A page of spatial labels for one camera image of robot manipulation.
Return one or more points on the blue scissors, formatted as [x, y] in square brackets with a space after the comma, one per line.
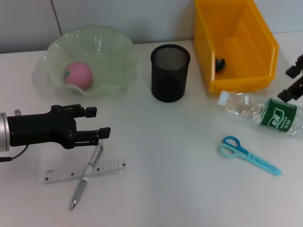
[258, 162]

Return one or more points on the clear plastic ruler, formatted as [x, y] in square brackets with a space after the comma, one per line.
[61, 176]

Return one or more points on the grey clear ballpoint pen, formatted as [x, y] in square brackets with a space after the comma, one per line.
[81, 186]

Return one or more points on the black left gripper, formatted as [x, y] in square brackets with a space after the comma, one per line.
[40, 127]

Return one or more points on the black mesh pen holder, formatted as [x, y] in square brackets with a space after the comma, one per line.
[169, 80]

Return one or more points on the pale green wavy bowl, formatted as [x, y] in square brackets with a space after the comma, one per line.
[113, 54]

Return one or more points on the pink toy peach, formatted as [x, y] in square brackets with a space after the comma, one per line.
[79, 75]

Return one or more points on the clear green-label water bottle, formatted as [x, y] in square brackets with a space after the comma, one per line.
[277, 116]

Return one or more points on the green plastic wrapper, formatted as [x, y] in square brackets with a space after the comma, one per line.
[220, 63]

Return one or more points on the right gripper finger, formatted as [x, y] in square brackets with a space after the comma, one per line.
[287, 94]
[293, 70]

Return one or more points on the yellow plastic bin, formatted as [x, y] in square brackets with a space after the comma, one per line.
[236, 33]

